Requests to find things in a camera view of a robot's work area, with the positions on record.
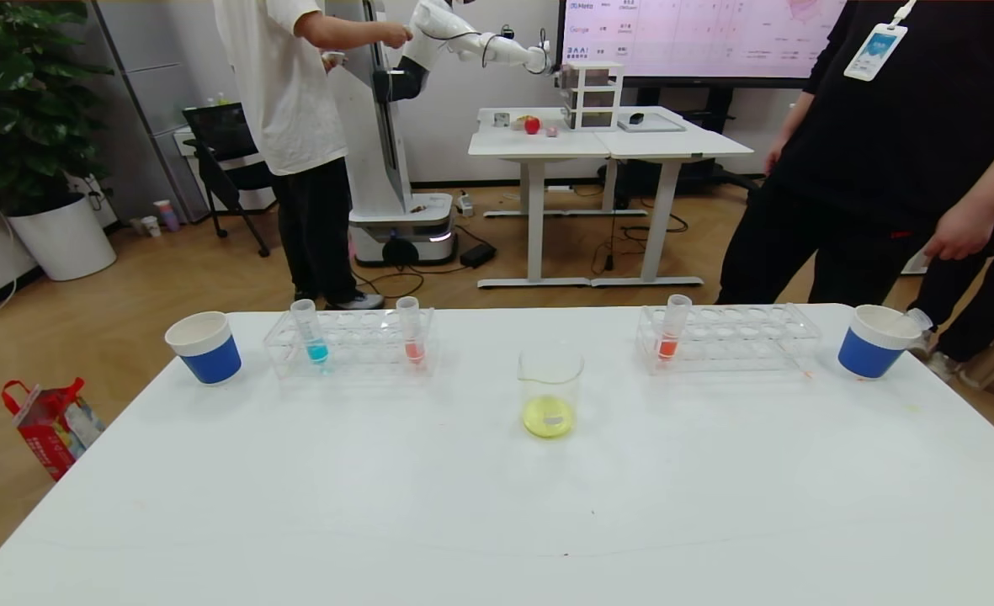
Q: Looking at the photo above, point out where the test tube red pigment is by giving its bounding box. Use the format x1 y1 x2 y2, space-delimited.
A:
656 295 694 363
395 296 427 366

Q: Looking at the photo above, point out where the clear glass beaker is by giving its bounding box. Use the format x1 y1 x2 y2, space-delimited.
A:
518 347 586 441

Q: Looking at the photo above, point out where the clear acrylic test tube rack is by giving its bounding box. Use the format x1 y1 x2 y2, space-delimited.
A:
263 307 437 380
635 304 823 375

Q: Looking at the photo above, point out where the test tube blue pigment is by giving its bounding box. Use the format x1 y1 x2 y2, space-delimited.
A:
290 299 330 364

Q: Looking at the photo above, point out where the white standing desk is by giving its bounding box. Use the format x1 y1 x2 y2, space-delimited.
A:
468 104 615 289
591 106 755 289

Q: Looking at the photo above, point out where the white humanoid robot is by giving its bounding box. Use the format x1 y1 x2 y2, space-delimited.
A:
324 0 552 266

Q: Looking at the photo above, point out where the clear drawer organizer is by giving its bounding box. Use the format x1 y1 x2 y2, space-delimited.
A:
560 59 625 131

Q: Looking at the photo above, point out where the grey flat tray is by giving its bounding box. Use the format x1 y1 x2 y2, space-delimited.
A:
617 111 687 133

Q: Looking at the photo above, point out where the black screen stand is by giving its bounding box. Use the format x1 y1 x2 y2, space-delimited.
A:
598 84 758 203

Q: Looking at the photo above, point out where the person in white shirt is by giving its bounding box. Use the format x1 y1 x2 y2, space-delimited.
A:
213 0 413 311

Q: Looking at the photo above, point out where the blue white paper cup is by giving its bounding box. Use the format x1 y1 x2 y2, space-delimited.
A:
165 311 242 386
838 305 924 380

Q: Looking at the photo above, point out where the black office chair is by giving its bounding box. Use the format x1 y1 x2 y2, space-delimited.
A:
182 100 283 258

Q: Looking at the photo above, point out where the grey metal cabinet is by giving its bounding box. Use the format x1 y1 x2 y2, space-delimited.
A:
93 0 228 224

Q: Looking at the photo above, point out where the person in black clothes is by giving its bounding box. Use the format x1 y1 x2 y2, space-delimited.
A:
715 0 994 380

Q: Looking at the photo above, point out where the white planter pot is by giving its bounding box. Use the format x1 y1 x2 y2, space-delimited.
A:
6 192 118 282

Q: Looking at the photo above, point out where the white ID badge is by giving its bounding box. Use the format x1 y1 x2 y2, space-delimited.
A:
843 23 908 82

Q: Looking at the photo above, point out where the red gift bag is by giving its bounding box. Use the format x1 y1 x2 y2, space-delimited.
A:
2 377 106 482

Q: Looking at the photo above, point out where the green leafy plant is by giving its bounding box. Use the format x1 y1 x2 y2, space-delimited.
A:
0 0 114 215

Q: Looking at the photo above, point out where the large wall display screen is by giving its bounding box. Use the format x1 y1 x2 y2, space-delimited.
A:
557 0 851 87

